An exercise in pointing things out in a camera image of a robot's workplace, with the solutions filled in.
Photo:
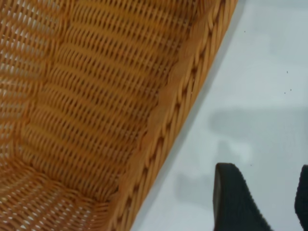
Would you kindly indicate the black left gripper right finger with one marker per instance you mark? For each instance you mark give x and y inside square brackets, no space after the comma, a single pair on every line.
[303,199]

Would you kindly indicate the orange-brown wicker basket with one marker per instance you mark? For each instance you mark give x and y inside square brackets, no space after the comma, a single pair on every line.
[96,96]

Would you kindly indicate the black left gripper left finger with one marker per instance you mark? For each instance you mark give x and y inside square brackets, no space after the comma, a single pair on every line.
[231,204]

